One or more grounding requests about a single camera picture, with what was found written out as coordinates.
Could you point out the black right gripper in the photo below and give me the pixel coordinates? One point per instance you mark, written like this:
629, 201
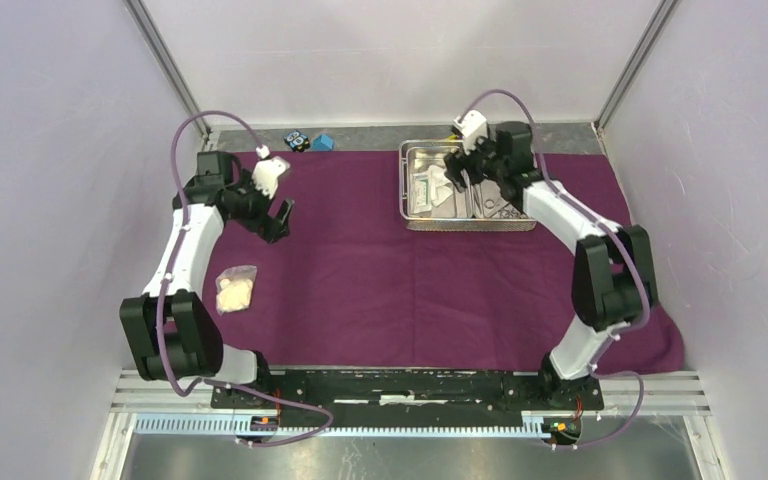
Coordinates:
461, 160

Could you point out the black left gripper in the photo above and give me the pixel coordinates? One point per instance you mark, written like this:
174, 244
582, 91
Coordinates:
270, 229

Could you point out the suture packet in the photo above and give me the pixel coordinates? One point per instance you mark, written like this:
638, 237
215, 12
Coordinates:
429, 189

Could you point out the metal mesh instrument tray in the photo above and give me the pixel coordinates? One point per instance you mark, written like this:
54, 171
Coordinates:
452, 225

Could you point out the purple cloth wrap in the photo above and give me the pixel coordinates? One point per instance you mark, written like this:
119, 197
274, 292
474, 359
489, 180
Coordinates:
351, 285

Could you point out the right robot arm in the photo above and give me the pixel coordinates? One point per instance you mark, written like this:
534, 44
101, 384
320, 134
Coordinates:
613, 287

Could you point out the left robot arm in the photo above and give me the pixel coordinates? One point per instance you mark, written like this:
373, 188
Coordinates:
170, 332

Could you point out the steel surgical scissors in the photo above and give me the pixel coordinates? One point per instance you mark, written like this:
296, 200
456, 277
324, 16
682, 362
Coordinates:
499, 208

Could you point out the steel right inner pan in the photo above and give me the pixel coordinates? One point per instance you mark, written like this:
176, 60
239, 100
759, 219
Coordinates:
483, 191

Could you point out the steel pan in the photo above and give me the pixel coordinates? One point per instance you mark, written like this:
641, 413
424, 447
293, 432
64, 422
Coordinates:
458, 206
483, 191

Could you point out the steel left inner pan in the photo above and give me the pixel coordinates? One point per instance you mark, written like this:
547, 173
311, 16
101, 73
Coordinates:
458, 206

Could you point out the black blue toy car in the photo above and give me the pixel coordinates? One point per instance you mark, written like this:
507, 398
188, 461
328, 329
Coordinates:
297, 141

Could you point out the blue toy block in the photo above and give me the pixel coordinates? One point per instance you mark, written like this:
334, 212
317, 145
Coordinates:
323, 143

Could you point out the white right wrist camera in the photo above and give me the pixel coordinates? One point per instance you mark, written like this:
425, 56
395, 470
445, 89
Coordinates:
471, 125

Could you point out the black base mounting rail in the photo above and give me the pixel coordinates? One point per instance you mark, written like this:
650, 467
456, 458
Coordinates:
417, 398

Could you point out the aluminium front frame rail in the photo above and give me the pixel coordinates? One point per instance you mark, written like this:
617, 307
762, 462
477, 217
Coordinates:
155, 409

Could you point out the aluminium corner frame rail right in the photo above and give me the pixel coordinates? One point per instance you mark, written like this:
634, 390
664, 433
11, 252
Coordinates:
640, 53

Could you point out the aluminium corner frame rail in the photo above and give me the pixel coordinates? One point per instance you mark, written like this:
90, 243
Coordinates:
640, 53
162, 54

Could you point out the aluminium corner frame rail left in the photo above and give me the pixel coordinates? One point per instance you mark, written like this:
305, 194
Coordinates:
162, 54

